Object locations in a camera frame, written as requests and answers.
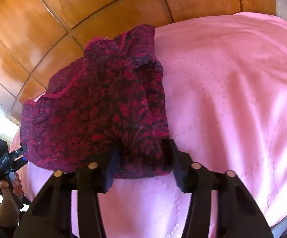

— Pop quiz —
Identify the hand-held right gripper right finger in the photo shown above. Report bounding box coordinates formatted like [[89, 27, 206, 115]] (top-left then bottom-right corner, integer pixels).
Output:
[[169, 138, 275, 238]]

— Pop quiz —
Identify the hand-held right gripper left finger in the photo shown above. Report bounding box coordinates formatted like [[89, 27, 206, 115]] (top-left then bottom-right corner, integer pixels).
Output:
[[13, 146, 121, 238]]

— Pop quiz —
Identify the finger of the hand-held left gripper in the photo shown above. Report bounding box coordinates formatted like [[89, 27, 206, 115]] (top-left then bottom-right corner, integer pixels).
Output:
[[8, 144, 28, 159], [12, 158, 29, 172]]

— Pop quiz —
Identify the red black patterned sweater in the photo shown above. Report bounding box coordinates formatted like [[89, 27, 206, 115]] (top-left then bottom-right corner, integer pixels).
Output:
[[20, 24, 173, 179]]

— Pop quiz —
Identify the person's left forearm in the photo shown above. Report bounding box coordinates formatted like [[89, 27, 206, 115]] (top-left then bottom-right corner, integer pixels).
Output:
[[0, 195, 20, 228]]

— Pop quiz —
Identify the person's left hand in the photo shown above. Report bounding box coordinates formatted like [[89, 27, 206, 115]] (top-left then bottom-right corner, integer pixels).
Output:
[[0, 172, 23, 197]]

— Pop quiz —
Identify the pink bedspread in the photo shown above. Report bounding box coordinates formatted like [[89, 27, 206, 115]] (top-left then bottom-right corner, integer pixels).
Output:
[[10, 12, 287, 238]]

